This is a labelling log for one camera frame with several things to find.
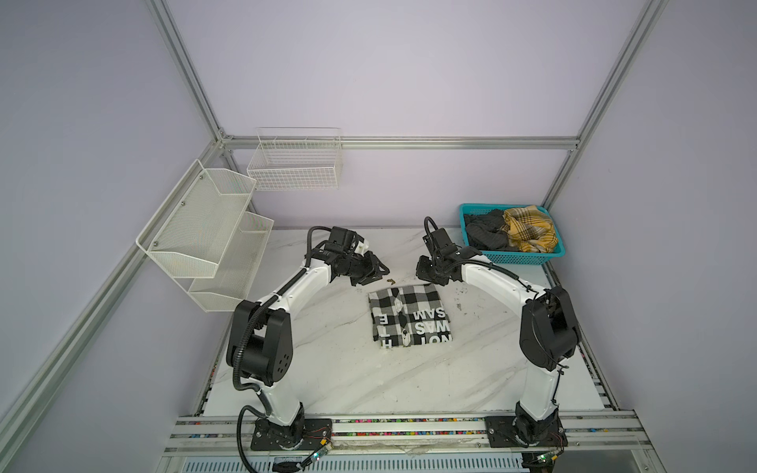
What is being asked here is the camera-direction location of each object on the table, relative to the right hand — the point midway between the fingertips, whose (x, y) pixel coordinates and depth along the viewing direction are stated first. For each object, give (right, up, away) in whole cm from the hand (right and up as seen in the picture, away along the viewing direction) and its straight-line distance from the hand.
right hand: (416, 272), depth 93 cm
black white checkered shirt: (-2, -14, -2) cm, 14 cm away
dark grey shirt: (+28, +15, +16) cm, 35 cm away
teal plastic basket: (+35, +5, +12) cm, 37 cm away
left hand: (-10, 0, -7) cm, 12 cm away
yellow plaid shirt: (+42, +15, +12) cm, 46 cm away
